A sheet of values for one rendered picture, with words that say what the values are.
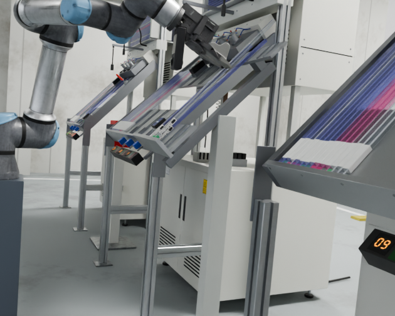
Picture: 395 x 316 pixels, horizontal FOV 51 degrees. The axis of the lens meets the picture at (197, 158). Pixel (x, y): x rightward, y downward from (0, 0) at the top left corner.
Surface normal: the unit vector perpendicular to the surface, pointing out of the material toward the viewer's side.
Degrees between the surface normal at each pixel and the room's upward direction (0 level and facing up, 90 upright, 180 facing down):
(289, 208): 90
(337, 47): 90
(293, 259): 90
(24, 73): 90
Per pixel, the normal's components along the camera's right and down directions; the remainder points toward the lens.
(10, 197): 0.40, 0.11
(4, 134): 0.66, 0.11
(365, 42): -0.91, -0.04
